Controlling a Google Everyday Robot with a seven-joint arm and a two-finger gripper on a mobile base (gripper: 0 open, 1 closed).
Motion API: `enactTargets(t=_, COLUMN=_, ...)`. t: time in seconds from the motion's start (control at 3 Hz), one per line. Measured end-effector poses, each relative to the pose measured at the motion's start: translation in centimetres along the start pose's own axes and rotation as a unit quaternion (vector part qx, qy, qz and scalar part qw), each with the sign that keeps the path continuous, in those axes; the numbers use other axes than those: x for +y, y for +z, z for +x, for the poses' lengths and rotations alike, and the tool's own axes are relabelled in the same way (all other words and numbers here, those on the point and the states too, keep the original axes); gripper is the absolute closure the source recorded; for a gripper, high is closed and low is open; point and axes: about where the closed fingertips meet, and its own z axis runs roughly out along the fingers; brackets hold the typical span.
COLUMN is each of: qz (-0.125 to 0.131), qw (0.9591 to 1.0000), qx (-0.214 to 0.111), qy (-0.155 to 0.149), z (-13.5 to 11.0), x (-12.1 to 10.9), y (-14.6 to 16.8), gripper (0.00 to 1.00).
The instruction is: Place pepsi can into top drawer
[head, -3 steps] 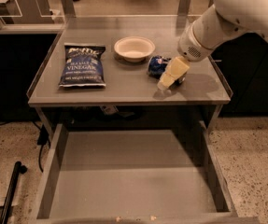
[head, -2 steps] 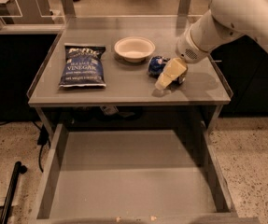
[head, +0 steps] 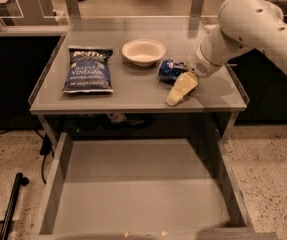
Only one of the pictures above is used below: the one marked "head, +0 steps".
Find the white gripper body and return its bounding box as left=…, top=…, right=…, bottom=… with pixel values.
left=187, top=45, right=221, bottom=78

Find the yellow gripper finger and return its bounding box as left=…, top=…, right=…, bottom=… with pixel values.
left=166, top=72, right=199, bottom=106

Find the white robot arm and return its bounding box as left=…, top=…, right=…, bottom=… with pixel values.
left=166, top=0, right=287, bottom=106

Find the open grey top drawer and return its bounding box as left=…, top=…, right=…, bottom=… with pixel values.
left=31, top=133, right=279, bottom=240

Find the white paper bowl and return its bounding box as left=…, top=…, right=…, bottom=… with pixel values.
left=122, top=39, right=166, bottom=67

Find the grey cabinet with top surface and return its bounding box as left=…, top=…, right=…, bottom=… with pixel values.
left=30, top=16, right=247, bottom=140

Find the blue vinegar chips bag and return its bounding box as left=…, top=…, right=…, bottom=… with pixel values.
left=63, top=47, right=113, bottom=94

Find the grey desk background left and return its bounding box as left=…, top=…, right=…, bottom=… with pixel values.
left=0, top=0, right=57, bottom=26

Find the black pole on floor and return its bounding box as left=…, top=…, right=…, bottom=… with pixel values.
left=0, top=173, right=29, bottom=240

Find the black power cable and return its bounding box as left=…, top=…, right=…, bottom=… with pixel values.
left=0, top=129, right=56, bottom=186

